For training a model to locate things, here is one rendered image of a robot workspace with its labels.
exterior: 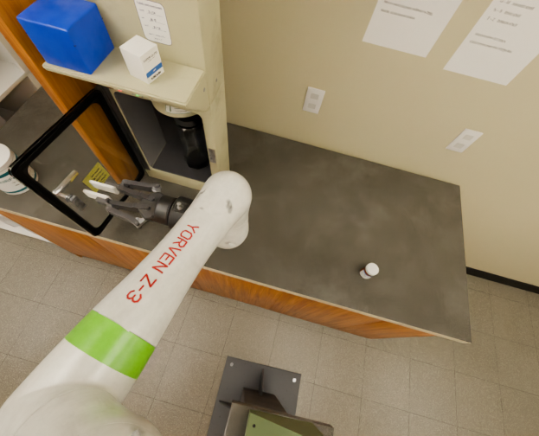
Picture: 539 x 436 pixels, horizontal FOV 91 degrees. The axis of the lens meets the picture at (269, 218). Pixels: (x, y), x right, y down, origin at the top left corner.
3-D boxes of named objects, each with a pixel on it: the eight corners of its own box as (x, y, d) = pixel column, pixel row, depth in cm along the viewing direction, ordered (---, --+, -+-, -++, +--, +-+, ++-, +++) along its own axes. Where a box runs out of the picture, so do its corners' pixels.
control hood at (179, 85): (93, 73, 70) (71, 34, 61) (210, 105, 69) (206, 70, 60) (67, 103, 65) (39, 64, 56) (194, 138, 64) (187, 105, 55)
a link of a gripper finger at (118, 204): (155, 211, 71) (153, 215, 71) (112, 204, 71) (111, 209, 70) (150, 204, 68) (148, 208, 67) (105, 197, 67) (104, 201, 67)
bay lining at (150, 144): (175, 123, 116) (150, 39, 84) (232, 138, 115) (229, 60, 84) (150, 167, 105) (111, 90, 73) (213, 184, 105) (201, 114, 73)
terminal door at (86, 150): (145, 173, 107) (98, 86, 71) (96, 238, 94) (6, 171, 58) (144, 172, 107) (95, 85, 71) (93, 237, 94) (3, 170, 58)
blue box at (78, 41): (73, 36, 61) (48, -10, 52) (115, 48, 60) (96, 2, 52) (46, 63, 56) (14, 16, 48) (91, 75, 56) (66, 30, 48)
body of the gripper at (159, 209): (178, 191, 68) (144, 182, 68) (163, 221, 64) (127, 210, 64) (183, 205, 75) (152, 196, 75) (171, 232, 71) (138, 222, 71)
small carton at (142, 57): (145, 62, 59) (136, 34, 54) (164, 72, 59) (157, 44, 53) (130, 74, 57) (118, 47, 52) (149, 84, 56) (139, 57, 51)
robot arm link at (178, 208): (192, 241, 72) (205, 213, 76) (184, 224, 62) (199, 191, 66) (171, 235, 72) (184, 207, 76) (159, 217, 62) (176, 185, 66)
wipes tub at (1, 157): (15, 163, 109) (-17, 137, 95) (45, 172, 108) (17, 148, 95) (-8, 189, 103) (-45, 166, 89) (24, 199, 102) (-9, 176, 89)
